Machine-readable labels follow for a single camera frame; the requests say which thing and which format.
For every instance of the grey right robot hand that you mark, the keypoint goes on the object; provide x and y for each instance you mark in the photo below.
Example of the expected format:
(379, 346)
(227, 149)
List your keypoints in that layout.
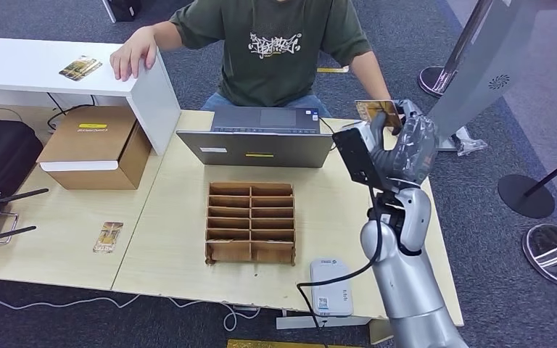
(410, 153)

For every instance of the person's right hand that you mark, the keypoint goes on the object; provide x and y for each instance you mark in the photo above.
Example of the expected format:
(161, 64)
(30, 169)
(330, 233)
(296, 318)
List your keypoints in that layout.
(132, 53)

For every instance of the gold patterned ID card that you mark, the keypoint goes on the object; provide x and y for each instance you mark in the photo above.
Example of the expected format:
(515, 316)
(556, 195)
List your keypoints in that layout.
(370, 109)

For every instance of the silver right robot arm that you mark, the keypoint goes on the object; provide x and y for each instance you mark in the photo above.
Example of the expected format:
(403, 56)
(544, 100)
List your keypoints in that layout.
(403, 278)

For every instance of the person's left forearm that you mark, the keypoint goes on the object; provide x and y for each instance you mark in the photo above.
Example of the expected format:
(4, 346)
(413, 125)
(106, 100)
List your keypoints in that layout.
(370, 77)

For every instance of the person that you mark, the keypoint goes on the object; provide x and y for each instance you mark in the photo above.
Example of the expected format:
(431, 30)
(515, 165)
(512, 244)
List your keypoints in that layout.
(269, 72)

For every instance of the white card reader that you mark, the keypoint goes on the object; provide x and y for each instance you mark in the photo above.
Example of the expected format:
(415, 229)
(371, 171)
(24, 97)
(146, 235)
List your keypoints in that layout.
(331, 288)

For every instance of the gold hotel key card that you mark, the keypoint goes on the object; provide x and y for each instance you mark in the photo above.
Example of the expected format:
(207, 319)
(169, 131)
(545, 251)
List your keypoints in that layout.
(109, 238)

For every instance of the black box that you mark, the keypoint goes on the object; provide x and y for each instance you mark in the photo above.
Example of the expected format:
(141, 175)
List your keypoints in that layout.
(124, 8)

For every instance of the stack of gold cards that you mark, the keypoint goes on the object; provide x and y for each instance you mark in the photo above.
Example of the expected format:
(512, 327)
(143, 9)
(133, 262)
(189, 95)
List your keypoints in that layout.
(80, 68)

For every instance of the clear plastic bag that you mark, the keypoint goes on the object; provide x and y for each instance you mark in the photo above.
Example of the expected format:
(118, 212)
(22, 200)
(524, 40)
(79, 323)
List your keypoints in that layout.
(470, 145)

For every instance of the chrome stanchion pole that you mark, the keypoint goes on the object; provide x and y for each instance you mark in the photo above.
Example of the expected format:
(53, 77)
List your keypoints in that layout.
(434, 79)

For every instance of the brown cardboard box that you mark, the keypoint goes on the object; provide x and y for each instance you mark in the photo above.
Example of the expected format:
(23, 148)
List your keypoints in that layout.
(91, 139)

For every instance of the silver kiosk stand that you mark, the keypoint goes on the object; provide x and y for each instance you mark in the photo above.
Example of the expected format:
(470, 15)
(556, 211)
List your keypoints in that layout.
(490, 72)

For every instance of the white shelf riser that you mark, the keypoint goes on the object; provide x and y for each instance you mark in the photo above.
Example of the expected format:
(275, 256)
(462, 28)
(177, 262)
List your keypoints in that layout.
(19, 67)

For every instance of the yellow floor tape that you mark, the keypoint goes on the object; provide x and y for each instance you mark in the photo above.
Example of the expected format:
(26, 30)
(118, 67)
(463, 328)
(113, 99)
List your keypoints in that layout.
(332, 69)

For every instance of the black stanchion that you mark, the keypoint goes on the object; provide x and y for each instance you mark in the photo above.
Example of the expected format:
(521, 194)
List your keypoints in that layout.
(526, 197)

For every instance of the grey laptop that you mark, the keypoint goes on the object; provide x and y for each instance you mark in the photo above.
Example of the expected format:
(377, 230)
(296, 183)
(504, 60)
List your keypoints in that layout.
(259, 149)

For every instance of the black carrying case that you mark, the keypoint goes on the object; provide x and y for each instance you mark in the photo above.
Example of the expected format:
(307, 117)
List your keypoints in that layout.
(0, 153)

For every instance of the cardboard slot organizer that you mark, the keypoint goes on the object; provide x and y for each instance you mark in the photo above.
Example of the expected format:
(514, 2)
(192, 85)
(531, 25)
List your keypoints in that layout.
(251, 223)

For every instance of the chrome stanchion base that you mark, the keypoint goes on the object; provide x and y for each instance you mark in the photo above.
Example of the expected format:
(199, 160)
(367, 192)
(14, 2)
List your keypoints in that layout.
(552, 254)

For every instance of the white table foot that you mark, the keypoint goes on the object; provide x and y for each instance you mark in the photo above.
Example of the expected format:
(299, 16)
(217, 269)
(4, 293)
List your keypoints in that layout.
(297, 322)

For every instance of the gold strip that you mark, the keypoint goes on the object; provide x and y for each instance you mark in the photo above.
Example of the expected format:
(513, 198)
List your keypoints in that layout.
(269, 344)

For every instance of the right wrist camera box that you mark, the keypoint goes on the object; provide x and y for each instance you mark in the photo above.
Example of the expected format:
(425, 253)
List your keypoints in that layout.
(355, 158)

